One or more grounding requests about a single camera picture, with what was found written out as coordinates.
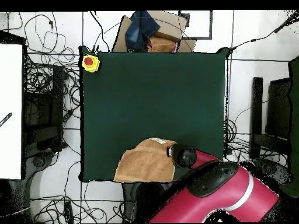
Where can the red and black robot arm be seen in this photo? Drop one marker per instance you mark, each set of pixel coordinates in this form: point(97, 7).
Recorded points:
point(210, 186)

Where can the striped black rod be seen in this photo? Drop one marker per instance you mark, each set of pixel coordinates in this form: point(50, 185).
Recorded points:
point(5, 119)

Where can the black floor stand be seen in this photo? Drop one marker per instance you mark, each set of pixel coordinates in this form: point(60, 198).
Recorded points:
point(257, 105)
point(58, 105)

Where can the blue denim jeans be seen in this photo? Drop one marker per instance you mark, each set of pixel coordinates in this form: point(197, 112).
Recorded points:
point(140, 30)

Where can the brown cardboard box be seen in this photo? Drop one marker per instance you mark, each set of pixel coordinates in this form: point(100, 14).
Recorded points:
point(170, 25)

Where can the orange folded cloth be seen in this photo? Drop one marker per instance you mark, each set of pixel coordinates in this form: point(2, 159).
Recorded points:
point(161, 45)

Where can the black floor base foot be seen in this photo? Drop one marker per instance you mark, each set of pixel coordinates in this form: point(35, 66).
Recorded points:
point(38, 161)
point(273, 170)

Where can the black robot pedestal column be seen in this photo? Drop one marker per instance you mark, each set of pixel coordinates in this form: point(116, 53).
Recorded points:
point(140, 200)

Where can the tan terry towel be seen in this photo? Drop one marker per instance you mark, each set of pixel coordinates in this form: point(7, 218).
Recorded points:
point(147, 163)

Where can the yellow emergency stop button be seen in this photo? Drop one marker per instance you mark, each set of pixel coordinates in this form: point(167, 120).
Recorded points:
point(93, 67)

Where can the thin black rectangular frame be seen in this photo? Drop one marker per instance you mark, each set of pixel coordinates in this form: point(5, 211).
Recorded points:
point(198, 37)

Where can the dark green table cloth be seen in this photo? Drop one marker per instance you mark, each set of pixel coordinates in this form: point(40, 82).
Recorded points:
point(163, 93)

